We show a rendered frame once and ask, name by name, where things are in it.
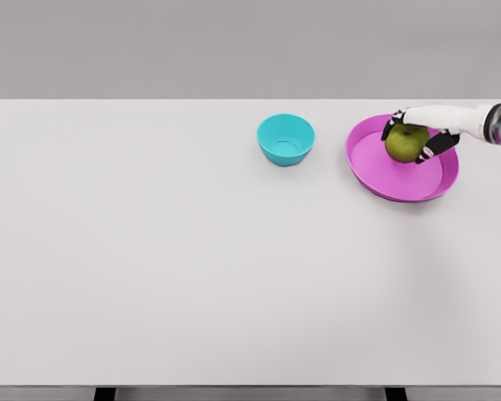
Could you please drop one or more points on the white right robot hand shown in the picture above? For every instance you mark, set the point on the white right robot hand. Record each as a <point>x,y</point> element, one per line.
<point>426,116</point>

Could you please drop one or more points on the green apple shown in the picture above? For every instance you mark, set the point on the green apple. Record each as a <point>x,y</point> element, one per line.
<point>406,143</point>

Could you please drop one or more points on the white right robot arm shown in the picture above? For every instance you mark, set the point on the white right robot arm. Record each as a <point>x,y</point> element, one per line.
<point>486,121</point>

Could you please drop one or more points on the pink plate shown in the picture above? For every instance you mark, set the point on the pink plate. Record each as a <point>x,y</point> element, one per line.
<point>376,171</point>

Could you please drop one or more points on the blue bowl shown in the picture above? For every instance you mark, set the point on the blue bowl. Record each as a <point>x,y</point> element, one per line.
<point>284,138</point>

